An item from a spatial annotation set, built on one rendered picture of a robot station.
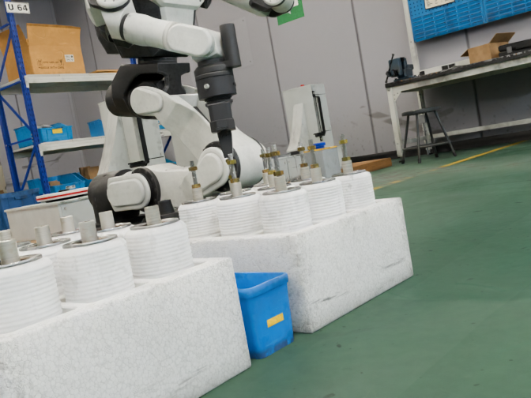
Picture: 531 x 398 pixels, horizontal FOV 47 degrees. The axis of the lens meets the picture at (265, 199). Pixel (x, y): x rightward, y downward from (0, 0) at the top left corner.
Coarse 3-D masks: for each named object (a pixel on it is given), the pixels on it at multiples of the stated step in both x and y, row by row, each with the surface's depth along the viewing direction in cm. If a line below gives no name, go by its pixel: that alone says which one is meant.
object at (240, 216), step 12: (216, 204) 124; (228, 204) 121; (240, 204) 120; (252, 204) 121; (228, 216) 121; (240, 216) 121; (252, 216) 121; (228, 228) 122; (240, 228) 121; (252, 228) 121
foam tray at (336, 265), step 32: (320, 224) 114; (352, 224) 121; (384, 224) 130; (192, 256) 126; (224, 256) 119; (256, 256) 114; (288, 256) 109; (320, 256) 112; (352, 256) 120; (384, 256) 128; (288, 288) 110; (320, 288) 111; (352, 288) 119; (384, 288) 127; (320, 320) 110
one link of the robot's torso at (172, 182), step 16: (208, 160) 166; (224, 160) 164; (144, 176) 189; (160, 176) 187; (176, 176) 183; (208, 176) 167; (224, 176) 165; (160, 192) 189; (176, 192) 184; (208, 192) 170
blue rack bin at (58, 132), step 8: (24, 128) 608; (40, 128) 592; (48, 128) 598; (56, 128) 605; (64, 128) 613; (16, 136) 622; (24, 136) 612; (40, 136) 595; (48, 136) 599; (56, 136) 606; (64, 136) 612; (72, 136) 620; (24, 144) 615; (32, 144) 606
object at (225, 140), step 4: (220, 132) 137; (224, 132) 137; (228, 132) 138; (220, 136) 138; (224, 136) 138; (228, 136) 138; (220, 140) 138; (224, 140) 138; (228, 140) 138; (220, 144) 138; (224, 144) 138; (228, 144) 138; (224, 148) 138; (228, 148) 138; (224, 152) 138; (228, 152) 138; (232, 152) 139; (224, 156) 138; (232, 156) 139
